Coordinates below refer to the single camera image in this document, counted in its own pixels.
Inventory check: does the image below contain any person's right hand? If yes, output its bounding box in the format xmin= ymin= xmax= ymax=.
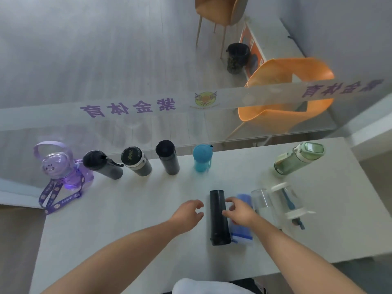
xmin=221 ymin=197 xmax=262 ymax=229

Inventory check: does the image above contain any person's left hand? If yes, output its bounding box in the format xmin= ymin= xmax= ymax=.
xmin=169 ymin=199 xmax=205 ymax=237

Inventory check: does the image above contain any person's left forearm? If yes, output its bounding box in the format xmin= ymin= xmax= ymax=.
xmin=40 ymin=219 xmax=184 ymax=294

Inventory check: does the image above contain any person's right forearm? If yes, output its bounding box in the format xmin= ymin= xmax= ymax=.
xmin=246 ymin=216 xmax=368 ymax=294

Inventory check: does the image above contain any slim black thermos bottle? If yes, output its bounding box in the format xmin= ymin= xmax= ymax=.
xmin=209 ymin=190 xmax=232 ymax=246

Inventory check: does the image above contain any blue translucent bottle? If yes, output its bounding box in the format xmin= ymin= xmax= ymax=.
xmin=228 ymin=194 xmax=254 ymax=245

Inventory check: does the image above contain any clear glass cup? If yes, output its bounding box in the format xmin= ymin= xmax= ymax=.
xmin=251 ymin=188 xmax=271 ymax=215

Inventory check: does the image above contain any small blue cup bottle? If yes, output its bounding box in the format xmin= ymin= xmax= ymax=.
xmin=193 ymin=144 xmax=214 ymax=173

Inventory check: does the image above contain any clear bottle with white lid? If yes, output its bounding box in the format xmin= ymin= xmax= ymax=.
xmin=269 ymin=182 xmax=316 ymax=221

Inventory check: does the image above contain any tall black thermos flask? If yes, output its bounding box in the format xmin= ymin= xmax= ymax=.
xmin=155 ymin=140 xmax=180 ymax=176

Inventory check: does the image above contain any white garment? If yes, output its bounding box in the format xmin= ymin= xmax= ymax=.
xmin=172 ymin=278 xmax=255 ymax=294

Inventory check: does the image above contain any grey thermos with black lid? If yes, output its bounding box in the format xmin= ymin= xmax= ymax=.
xmin=121 ymin=146 xmax=153 ymax=177

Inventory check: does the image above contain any green bottle with flip lid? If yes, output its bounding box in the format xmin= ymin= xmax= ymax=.
xmin=273 ymin=142 xmax=325 ymax=176

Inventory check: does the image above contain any black sport bottle with loop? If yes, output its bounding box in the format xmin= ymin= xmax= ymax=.
xmin=82 ymin=150 xmax=124 ymax=180

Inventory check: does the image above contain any orange plastic shell chair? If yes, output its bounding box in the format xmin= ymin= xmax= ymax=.
xmin=225 ymin=57 xmax=336 ymax=147

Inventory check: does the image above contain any black waste bin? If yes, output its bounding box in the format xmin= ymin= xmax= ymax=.
xmin=226 ymin=43 xmax=251 ymax=75

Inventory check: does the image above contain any white cabinet with orange poster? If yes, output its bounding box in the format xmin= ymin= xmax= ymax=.
xmin=239 ymin=17 xmax=307 ymax=80

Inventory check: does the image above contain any orange chair with wooden legs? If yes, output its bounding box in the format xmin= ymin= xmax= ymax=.
xmin=195 ymin=0 xmax=250 ymax=60

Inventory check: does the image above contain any blue bottle strap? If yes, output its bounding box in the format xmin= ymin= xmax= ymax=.
xmin=281 ymin=188 xmax=305 ymax=231

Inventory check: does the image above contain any purple bottle with strap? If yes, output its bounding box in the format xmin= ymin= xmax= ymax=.
xmin=33 ymin=141 xmax=94 ymax=215

